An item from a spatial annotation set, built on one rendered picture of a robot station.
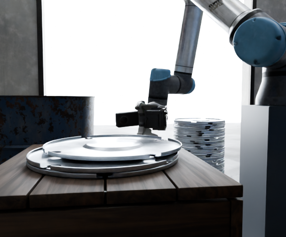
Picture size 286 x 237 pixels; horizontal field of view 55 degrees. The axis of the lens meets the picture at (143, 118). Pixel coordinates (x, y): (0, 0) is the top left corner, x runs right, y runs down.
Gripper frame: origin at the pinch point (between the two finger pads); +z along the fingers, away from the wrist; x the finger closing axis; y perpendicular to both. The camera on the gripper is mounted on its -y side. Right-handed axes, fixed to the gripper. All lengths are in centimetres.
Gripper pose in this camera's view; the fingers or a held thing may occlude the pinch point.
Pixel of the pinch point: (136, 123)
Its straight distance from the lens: 73.9
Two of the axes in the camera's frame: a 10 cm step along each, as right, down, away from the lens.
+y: 9.9, 0.0, -1.6
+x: 0.2, 9.9, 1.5
